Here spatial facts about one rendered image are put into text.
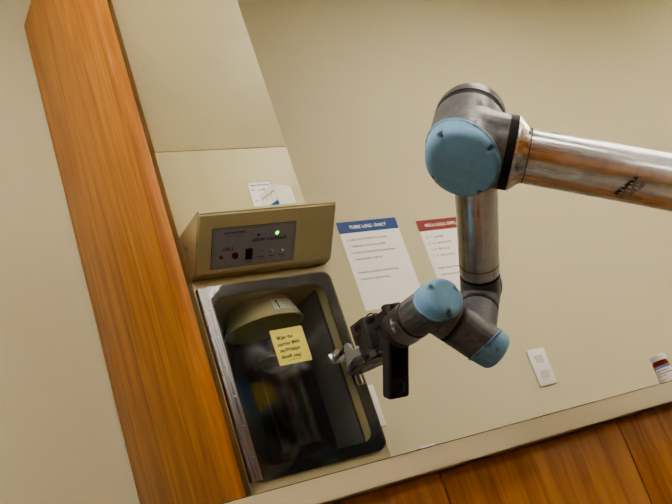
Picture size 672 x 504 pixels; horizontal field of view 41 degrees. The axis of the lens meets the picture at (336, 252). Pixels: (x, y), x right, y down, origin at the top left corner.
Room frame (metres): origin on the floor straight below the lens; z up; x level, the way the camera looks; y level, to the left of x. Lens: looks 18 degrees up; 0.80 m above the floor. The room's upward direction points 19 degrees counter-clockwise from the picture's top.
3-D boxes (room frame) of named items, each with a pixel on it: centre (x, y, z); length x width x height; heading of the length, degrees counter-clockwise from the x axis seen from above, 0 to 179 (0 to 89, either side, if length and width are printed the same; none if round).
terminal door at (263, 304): (1.80, 0.16, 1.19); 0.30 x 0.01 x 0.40; 124
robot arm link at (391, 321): (1.63, -0.08, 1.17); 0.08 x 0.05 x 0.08; 124
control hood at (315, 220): (1.76, 0.13, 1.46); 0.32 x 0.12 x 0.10; 124
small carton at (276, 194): (1.79, 0.08, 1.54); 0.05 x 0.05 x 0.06; 50
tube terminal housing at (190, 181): (1.91, 0.23, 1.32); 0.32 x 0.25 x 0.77; 124
